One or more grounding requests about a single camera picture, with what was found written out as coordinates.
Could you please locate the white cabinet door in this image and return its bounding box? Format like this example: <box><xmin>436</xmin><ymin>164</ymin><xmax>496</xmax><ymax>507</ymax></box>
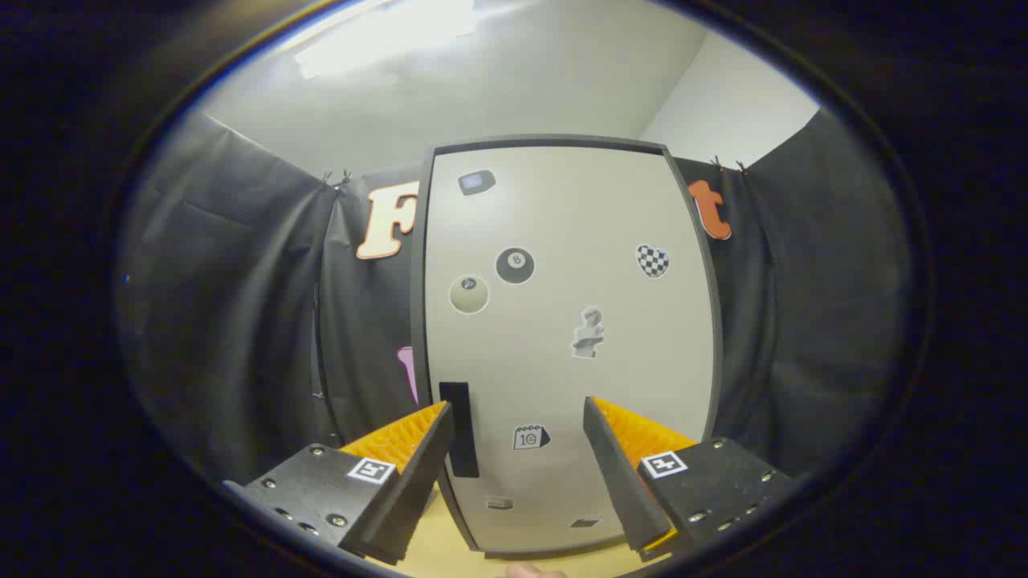
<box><xmin>424</xmin><ymin>146</ymin><xmax>716</xmax><ymax>553</ymax></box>

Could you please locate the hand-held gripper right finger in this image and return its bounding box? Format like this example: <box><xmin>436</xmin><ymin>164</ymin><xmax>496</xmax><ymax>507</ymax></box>
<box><xmin>583</xmin><ymin>397</ymin><xmax>796</xmax><ymax>561</ymax></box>

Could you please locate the dark grey cabinet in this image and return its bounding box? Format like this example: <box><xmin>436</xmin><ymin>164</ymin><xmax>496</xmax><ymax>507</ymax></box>
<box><xmin>410</xmin><ymin>135</ymin><xmax>724</xmax><ymax>560</ymax></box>

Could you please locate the black backdrop cloth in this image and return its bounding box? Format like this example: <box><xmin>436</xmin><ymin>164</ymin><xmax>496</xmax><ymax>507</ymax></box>
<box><xmin>120</xmin><ymin>108</ymin><xmax>912</xmax><ymax>490</ymax></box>

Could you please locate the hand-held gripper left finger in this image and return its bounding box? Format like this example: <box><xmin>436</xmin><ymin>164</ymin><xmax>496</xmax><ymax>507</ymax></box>
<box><xmin>223</xmin><ymin>401</ymin><xmax>455</xmax><ymax>566</ymax></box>

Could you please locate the black door handle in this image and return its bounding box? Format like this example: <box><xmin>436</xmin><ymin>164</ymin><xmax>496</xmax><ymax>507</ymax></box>
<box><xmin>439</xmin><ymin>382</ymin><xmax>480</xmax><ymax>479</ymax></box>

